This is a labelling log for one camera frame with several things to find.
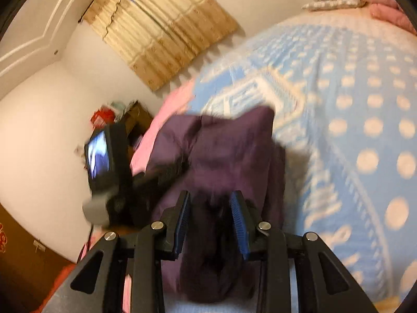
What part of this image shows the dark purple quilted jacket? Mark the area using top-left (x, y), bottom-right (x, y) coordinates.
top-left (147, 106), bottom-right (286, 304)

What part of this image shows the brown wooden door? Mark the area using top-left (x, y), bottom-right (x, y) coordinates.
top-left (0, 208), bottom-right (73, 312)

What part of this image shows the brown wooden desk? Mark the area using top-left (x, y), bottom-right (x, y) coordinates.
top-left (121, 100), bottom-right (153, 157)

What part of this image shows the red gift bag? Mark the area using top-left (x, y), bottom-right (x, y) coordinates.
top-left (90, 105), bottom-right (116, 129)

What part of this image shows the beige patterned window curtain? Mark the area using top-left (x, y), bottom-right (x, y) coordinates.
top-left (82, 0), bottom-right (238, 91)

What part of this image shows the pink and blue bedspread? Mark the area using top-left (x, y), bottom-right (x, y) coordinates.
top-left (131, 10), bottom-right (416, 312)

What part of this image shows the pink folded quilt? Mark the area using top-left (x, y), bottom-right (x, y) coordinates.
top-left (364, 0), bottom-right (416, 35)

